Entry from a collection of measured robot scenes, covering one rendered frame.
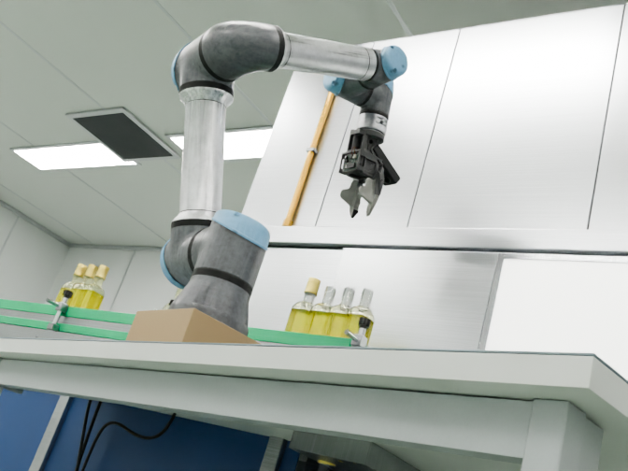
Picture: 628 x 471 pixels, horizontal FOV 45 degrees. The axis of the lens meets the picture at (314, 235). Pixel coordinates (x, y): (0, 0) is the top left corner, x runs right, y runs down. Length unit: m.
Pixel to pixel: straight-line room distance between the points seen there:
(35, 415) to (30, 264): 6.00
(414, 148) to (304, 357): 1.39
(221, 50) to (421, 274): 0.84
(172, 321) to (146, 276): 6.14
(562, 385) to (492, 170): 1.43
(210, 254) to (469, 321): 0.78
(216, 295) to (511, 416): 0.66
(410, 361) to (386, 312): 1.15
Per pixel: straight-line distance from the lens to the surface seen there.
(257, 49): 1.54
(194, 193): 1.53
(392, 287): 2.04
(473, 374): 0.82
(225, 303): 1.33
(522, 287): 1.91
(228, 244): 1.37
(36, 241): 8.30
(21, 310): 2.59
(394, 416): 0.92
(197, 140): 1.56
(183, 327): 1.26
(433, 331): 1.94
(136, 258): 7.65
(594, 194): 2.01
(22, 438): 2.33
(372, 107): 1.89
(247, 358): 1.08
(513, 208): 2.05
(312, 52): 1.62
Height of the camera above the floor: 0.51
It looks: 22 degrees up
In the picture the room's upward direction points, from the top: 18 degrees clockwise
